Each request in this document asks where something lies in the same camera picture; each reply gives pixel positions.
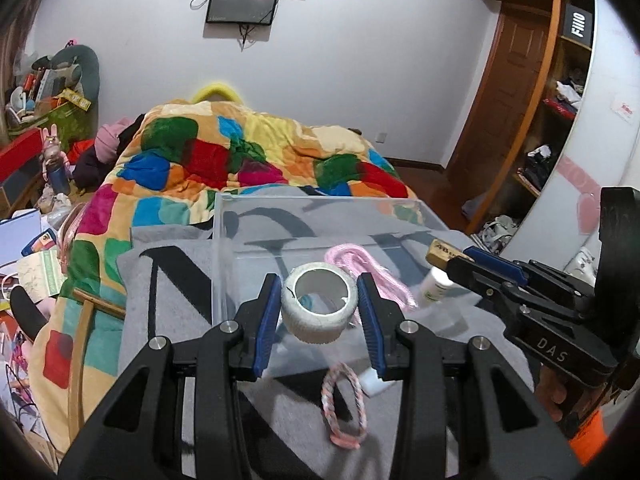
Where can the black box with white print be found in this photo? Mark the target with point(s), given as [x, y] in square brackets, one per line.
[577, 25]

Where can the person's right hand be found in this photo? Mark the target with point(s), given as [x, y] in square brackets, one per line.
[552, 395]

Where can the pink knitted hat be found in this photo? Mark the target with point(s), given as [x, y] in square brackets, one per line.
[111, 140]

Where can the brass padlock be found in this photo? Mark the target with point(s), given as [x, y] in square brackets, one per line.
[440, 252]

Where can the white tape roll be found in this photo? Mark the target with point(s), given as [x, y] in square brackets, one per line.
[310, 326]

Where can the wall socket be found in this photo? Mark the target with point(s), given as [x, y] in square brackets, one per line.
[381, 137]

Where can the person's right forearm orange sleeve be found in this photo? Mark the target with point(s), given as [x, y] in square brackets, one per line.
[587, 440]

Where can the pink striped pouch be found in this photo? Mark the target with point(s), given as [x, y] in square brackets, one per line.
[70, 240]

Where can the brown wooden strip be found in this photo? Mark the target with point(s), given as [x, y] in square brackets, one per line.
[77, 360]

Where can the small white bottle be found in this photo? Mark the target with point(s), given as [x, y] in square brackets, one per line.
[432, 287]

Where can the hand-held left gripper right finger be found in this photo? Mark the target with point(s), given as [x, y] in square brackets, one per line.
[372, 332]

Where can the white sliding wardrobe door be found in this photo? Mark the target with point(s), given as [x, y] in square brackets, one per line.
[607, 125]

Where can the brown wooden door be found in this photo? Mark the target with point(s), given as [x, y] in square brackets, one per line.
[515, 90]

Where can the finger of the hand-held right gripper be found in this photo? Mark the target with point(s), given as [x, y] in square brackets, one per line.
[480, 280]
[495, 260]

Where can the small wall monitor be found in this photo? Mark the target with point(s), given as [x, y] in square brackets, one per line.
[242, 2]

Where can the yellow pillow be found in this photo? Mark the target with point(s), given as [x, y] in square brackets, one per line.
[217, 89]

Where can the clear acrylic box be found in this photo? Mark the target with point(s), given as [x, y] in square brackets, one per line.
[260, 220]

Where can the pair of white shoes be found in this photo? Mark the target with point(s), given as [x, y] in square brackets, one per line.
[497, 232]

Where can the colourful patchwork blanket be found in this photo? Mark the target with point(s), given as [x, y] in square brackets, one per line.
[200, 155]

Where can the red box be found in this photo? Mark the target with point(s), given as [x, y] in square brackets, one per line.
[17, 155]

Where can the rabbit figure toy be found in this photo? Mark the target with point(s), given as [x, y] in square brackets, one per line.
[54, 157]

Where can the grey-green cushion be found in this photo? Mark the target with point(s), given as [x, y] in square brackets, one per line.
[82, 67]

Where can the grey blanket with black letters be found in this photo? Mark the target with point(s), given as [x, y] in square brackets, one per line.
[145, 310]

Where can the pile of dark clothes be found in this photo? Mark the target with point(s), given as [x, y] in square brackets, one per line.
[92, 167]

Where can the small white block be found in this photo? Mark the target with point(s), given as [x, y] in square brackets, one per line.
[371, 385]

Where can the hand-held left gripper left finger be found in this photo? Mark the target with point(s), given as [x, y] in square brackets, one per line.
[265, 327]

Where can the wooden wardrobe shelves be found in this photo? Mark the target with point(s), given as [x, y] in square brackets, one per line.
[565, 125]

